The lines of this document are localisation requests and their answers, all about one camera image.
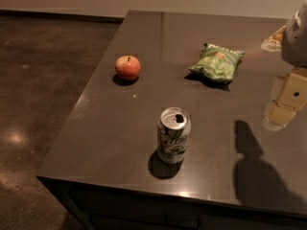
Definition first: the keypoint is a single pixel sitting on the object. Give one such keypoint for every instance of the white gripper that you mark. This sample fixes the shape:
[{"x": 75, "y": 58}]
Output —
[{"x": 295, "y": 43}]

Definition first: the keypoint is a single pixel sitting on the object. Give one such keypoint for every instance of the green white 7up can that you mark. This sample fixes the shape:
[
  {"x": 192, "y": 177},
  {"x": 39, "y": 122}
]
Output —
[{"x": 173, "y": 131}]

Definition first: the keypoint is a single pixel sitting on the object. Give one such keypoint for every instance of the yellow snack packet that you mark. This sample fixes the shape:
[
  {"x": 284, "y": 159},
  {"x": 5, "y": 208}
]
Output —
[{"x": 274, "y": 42}]

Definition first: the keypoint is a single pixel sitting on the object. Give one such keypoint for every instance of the green chip bag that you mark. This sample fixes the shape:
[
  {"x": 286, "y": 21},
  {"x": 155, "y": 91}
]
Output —
[{"x": 217, "y": 63}]

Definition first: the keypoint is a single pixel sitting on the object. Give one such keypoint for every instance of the red apple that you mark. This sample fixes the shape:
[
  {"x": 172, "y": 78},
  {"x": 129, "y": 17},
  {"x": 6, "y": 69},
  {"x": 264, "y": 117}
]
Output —
[{"x": 127, "y": 68}]

